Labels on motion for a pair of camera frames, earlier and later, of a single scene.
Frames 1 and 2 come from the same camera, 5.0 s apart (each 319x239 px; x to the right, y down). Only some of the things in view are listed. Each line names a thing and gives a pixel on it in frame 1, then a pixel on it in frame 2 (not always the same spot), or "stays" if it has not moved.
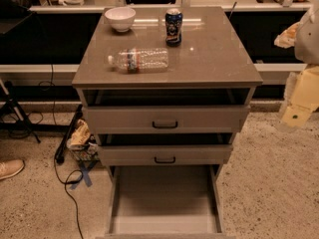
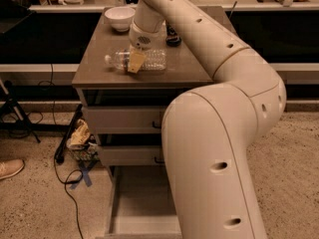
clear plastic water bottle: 141,60 stays
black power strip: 59,155 stays
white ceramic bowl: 122,17 stays
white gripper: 308,43 to 142,38
